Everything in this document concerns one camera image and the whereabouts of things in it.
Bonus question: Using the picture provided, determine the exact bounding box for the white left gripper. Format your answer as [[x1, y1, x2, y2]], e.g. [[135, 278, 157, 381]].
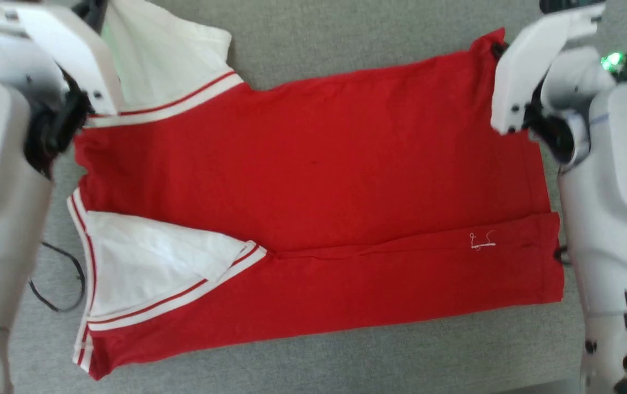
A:
[[0, 0, 124, 118]]

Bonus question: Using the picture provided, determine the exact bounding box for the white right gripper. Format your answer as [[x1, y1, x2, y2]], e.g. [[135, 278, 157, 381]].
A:
[[490, 3, 606, 136]]

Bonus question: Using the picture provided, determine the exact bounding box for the red and white Bulls jersey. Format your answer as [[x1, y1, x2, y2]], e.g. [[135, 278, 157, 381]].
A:
[[67, 0, 566, 381]]

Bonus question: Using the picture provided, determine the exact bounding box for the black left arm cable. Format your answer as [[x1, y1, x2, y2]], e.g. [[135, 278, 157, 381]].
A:
[[28, 241, 88, 313]]

